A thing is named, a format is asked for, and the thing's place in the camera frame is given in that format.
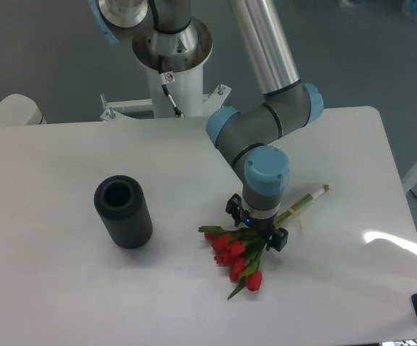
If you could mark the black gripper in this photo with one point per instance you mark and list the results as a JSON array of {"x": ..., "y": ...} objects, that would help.
[{"x": 261, "y": 221}]

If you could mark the red tulip bouquet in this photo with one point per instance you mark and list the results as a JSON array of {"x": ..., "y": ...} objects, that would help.
[{"x": 242, "y": 249}]

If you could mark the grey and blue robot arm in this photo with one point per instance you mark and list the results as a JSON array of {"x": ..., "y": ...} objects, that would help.
[{"x": 244, "y": 139}]

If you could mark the black ribbed cylindrical vase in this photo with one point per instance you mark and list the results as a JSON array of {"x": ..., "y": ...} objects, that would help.
[{"x": 120, "y": 203}]

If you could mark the white rounded furniture corner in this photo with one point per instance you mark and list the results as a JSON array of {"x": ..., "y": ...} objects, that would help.
[{"x": 19, "y": 110}]

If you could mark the white pedestal base bracket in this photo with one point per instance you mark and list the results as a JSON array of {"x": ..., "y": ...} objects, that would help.
[{"x": 142, "y": 108}]

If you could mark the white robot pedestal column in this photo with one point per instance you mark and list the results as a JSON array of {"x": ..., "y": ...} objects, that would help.
[{"x": 174, "y": 68}]

